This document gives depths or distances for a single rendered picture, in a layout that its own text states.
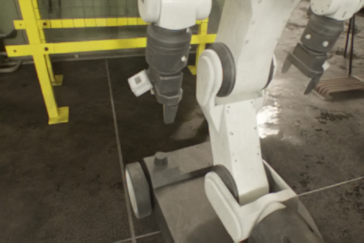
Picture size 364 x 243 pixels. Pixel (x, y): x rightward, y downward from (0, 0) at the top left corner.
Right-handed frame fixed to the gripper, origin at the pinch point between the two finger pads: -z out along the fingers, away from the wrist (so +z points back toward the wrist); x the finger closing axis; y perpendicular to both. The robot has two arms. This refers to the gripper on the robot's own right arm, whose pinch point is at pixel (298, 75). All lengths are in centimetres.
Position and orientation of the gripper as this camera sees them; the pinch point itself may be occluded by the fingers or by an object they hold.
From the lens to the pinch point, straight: 85.4
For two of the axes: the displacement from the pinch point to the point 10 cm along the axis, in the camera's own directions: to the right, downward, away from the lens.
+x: -3.7, -6.8, 6.4
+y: -9.2, 1.7, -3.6
